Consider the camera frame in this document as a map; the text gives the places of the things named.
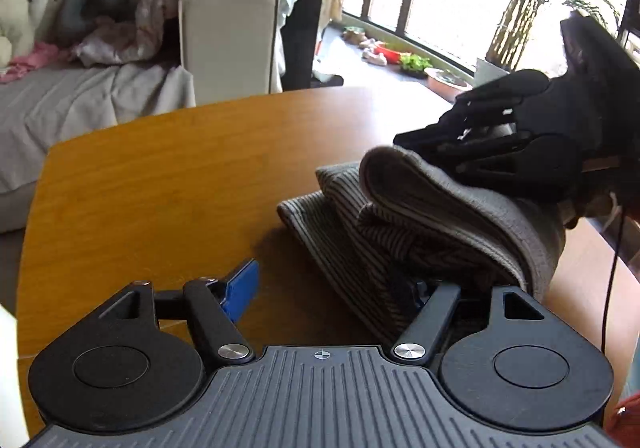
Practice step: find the pink floral blanket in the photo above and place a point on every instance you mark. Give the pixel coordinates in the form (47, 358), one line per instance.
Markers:
(145, 22)

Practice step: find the red basin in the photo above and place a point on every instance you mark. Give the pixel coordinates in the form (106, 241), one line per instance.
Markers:
(387, 52)

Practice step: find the white plant pot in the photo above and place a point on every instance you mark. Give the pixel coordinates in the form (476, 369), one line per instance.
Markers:
(491, 72)

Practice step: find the grey striped garment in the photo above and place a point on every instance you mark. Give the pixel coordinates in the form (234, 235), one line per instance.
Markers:
(450, 208)

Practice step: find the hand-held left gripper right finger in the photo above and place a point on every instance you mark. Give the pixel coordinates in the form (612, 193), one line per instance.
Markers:
(441, 308)

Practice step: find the pink cloth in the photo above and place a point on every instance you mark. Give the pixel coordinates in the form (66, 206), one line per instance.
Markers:
(30, 60)

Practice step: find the beige armchair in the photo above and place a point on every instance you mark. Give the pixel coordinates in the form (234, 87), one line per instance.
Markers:
(227, 37)

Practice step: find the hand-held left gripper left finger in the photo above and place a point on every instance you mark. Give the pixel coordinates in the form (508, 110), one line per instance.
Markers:
(243, 289)

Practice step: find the terracotta plant pot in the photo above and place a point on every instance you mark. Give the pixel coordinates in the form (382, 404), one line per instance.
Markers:
(445, 82)

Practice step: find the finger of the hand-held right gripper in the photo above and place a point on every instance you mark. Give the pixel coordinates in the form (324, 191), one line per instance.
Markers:
(505, 90)
(500, 147)

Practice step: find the grey sofa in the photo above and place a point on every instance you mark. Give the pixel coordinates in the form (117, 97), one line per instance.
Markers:
(75, 112)

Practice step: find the grey plush cushion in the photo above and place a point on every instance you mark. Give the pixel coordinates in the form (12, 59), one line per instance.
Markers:
(95, 2)

